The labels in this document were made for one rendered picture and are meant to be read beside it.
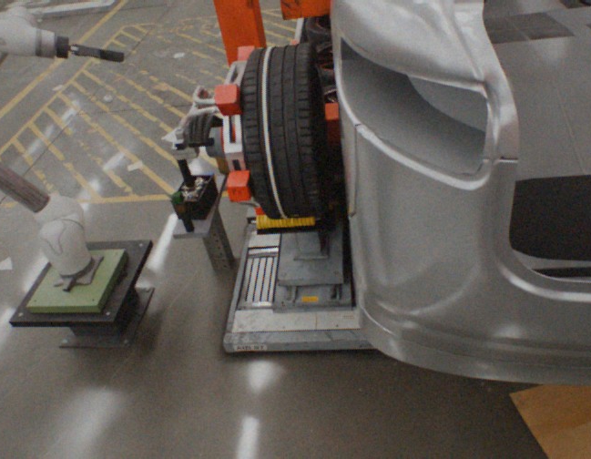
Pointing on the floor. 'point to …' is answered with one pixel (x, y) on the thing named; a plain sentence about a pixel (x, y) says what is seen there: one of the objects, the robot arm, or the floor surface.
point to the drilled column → (219, 246)
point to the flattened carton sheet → (563, 419)
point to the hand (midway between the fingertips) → (118, 57)
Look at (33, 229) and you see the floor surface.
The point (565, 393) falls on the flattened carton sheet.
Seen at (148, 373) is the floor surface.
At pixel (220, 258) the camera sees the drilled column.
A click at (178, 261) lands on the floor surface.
